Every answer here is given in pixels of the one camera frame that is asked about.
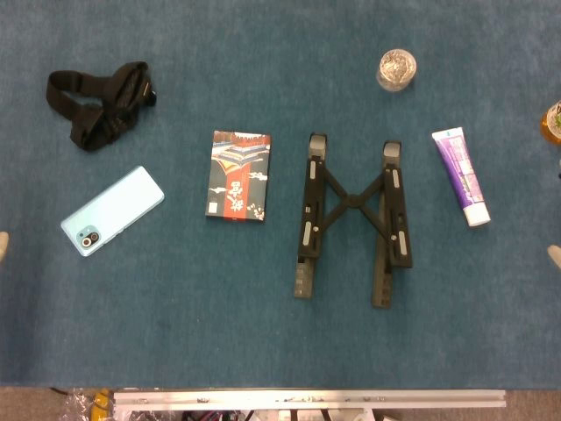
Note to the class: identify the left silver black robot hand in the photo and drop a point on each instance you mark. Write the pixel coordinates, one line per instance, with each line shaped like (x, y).
(2, 245)

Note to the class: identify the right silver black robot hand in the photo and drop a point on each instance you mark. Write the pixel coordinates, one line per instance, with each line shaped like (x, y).
(556, 257)

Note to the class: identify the black folding laptop stand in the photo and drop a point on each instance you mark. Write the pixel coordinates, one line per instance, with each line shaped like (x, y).
(350, 201)

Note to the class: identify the dark patterned red-striped book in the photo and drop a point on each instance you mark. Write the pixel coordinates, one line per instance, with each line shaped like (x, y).
(239, 175)

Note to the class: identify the light blue smartphone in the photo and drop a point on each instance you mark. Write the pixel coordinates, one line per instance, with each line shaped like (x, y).
(111, 210)

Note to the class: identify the purple white toothpaste tube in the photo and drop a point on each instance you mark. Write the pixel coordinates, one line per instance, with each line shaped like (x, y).
(462, 175)

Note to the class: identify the amber bottle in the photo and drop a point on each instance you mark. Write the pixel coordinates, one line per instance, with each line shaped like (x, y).
(553, 125)

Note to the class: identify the clear crumpled plastic bag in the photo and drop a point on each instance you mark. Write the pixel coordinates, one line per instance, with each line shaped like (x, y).
(74, 408)

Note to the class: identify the yellow object under table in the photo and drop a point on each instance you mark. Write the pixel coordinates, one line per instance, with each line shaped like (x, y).
(101, 403)

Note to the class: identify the clear jar of metal clips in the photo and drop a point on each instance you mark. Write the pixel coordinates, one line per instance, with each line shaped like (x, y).
(396, 70)

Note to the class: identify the aluminium profile rail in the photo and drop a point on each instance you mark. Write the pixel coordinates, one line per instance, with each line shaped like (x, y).
(307, 399)

